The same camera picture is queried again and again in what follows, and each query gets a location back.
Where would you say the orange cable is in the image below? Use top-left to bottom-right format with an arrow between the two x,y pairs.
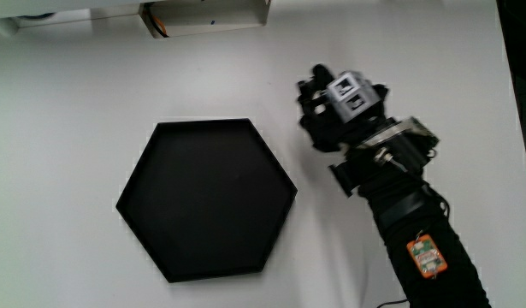
145,4 -> 168,38

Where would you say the orange circuit board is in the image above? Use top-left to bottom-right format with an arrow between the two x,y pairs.
405,233 -> 449,280

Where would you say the black hexagonal tray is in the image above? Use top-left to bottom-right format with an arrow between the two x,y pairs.
115,118 -> 298,284

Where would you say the beige open box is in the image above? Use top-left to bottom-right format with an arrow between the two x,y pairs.
138,0 -> 272,40

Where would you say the white equipment housing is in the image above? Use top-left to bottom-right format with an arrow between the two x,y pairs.
0,0 -> 145,38

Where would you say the person's right forearm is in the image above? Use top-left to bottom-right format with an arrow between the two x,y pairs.
357,169 -> 493,308

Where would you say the person's right hand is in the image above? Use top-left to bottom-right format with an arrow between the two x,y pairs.
296,63 -> 390,153

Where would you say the black wrist sensor unit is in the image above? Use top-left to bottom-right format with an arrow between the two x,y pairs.
328,115 -> 440,198

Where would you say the white desk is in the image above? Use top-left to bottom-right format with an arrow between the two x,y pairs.
0,0 -> 526,308

